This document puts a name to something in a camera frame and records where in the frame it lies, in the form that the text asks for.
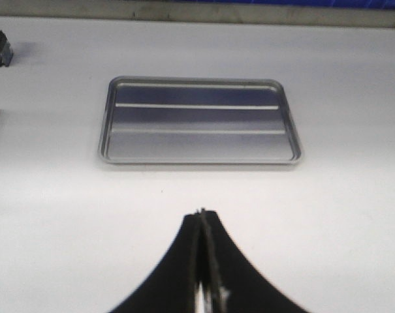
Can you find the silver metal tray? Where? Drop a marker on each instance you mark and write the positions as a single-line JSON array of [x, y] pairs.
[[198, 121]]

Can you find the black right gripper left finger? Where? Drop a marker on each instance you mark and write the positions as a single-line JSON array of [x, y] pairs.
[[171, 286]]

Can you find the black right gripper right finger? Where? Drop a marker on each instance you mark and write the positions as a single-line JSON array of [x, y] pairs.
[[230, 282]]

